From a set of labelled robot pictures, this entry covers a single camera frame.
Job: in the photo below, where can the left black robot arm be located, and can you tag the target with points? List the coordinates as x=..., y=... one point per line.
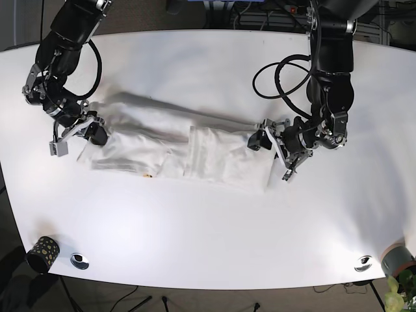
x=323, y=98

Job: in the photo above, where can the left metal table grommet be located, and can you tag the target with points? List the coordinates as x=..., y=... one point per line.
x=79, y=261

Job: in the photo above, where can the black floral cup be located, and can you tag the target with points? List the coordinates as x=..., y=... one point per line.
x=43, y=254

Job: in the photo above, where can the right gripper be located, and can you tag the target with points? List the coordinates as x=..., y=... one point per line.
x=89, y=127

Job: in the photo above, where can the white T-shirt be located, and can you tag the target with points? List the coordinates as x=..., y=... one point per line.
x=152, y=138

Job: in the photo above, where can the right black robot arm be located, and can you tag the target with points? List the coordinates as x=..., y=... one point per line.
x=56, y=59

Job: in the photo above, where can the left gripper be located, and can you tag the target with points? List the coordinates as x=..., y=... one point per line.
x=285, y=140

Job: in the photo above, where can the right metal table grommet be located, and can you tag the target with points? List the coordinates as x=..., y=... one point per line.
x=363, y=263

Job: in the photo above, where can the grey plant pot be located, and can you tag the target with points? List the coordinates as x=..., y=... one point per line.
x=396, y=259

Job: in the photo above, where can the metal table grommet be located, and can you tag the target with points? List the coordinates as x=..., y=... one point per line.
x=79, y=261
x=363, y=263

